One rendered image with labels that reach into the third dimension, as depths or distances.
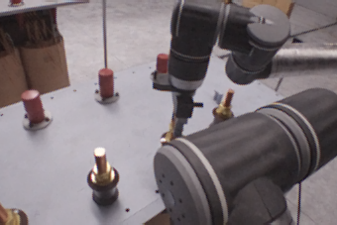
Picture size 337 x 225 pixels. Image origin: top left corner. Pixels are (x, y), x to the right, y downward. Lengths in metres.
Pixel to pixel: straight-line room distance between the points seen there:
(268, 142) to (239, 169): 0.06
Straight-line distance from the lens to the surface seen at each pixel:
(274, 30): 0.55
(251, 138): 0.33
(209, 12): 0.54
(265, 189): 0.32
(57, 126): 1.02
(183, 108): 0.64
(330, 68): 0.81
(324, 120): 0.44
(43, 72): 2.32
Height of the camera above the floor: 2.04
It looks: 39 degrees down
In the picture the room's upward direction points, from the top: 9 degrees clockwise
